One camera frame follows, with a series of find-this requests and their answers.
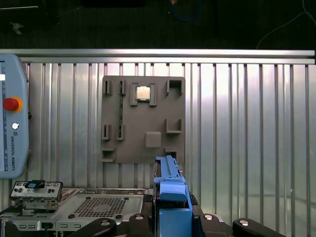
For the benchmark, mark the hard disk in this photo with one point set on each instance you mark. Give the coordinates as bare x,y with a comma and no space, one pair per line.
172,195

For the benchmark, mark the grey parts rack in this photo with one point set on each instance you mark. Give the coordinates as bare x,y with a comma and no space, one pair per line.
138,123

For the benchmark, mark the pale blue teach pendant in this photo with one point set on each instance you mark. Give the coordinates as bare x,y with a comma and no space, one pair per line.
14,148

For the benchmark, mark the black PC case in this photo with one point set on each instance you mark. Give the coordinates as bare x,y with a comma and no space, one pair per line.
81,192

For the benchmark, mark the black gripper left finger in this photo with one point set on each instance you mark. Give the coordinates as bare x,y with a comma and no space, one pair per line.
138,227

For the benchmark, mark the metal case latch bracket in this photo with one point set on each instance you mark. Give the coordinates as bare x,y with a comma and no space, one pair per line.
37,195

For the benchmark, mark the green RAM stick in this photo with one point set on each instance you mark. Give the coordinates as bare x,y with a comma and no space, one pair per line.
121,111

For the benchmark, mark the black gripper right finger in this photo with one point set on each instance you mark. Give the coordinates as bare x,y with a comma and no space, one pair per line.
209,227

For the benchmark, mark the silver CPU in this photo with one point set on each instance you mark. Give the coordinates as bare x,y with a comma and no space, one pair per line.
143,93

